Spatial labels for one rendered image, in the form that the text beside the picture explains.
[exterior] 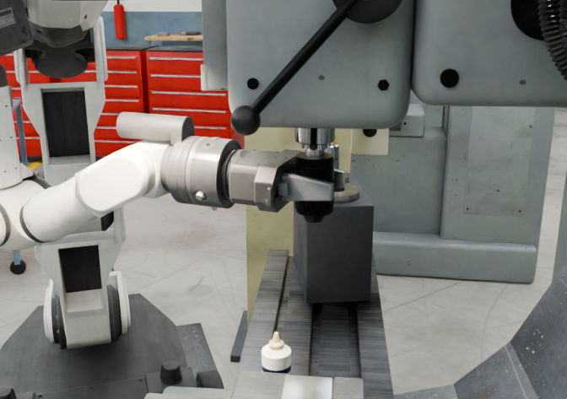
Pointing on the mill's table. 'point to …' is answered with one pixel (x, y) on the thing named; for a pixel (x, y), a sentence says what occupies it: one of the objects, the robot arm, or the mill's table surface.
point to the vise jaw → (259, 385)
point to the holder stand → (337, 249)
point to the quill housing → (380, 119)
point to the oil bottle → (276, 356)
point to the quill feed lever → (357, 10)
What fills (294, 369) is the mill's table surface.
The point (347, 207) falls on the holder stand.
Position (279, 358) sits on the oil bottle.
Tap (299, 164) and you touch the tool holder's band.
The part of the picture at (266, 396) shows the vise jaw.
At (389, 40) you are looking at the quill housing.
